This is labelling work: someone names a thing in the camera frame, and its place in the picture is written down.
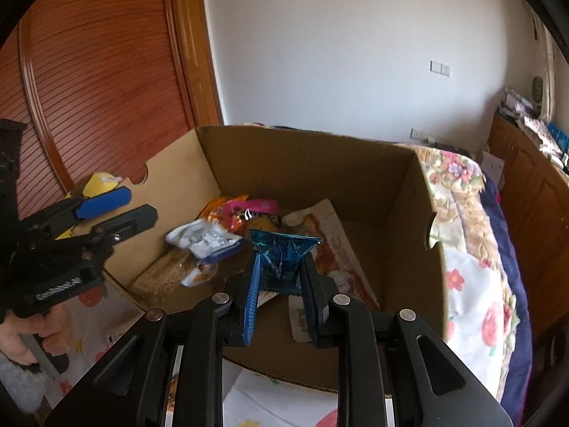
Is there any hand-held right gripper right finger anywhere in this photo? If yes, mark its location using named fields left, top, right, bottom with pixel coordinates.
left=300, top=255, right=512, bottom=427

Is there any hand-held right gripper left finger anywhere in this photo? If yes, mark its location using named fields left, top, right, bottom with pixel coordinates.
left=44, top=251, right=264, bottom=427

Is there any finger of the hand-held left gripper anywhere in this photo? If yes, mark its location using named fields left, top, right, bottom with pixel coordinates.
left=53, top=205, right=159, bottom=268
left=27, top=187, right=133, bottom=232

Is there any blue snack packet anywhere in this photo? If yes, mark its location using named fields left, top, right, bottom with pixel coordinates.
left=248, top=229, right=323, bottom=296

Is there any white orange snack packet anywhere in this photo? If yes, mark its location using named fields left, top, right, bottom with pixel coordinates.
left=282, top=199, right=381, bottom=312

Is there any clear plastic snack packet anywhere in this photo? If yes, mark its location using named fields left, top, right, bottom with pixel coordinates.
left=131, top=249, right=218, bottom=305

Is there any cardboard box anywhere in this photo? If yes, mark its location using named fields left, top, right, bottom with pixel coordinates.
left=102, top=125, right=447, bottom=394

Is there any person's left hand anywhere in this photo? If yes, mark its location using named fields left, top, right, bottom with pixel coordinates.
left=0, top=309, right=49, bottom=365

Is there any yellow plush toy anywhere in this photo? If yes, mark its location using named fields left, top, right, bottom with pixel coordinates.
left=58, top=173, right=127, bottom=241

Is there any white fruit print sheet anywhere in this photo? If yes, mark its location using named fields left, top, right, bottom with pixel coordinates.
left=0, top=271, right=401, bottom=427

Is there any pink snack packet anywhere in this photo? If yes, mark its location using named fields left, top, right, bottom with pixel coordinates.
left=222, top=198, right=281, bottom=232

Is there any wooden wardrobe door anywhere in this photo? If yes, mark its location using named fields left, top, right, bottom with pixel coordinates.
left=0, top=0, right=223, bottom=223

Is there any floral blanket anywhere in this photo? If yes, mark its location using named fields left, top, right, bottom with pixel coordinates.
left=415, top=144, right=521, bottom=405

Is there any navy blue blanket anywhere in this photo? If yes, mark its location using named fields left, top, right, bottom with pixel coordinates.
left=482, top=173, right=534, bottom=414

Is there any white carton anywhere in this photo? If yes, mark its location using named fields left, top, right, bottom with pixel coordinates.
left=482, top=150, right=505, bottom=185

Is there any wooden cabinet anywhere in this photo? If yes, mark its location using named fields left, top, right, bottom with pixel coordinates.
left=489, top=111, right=569, bottom=343

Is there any folded patterned cloth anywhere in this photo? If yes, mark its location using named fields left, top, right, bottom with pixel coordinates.
left=522, top=116, right=563, bottom=156

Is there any stack of books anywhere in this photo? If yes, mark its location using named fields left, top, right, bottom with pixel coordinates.
left=500, top=88, right=534, bottom=118

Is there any patterned curtain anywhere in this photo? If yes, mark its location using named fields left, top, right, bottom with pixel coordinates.
left=531, top=13, right=562, bottom=116

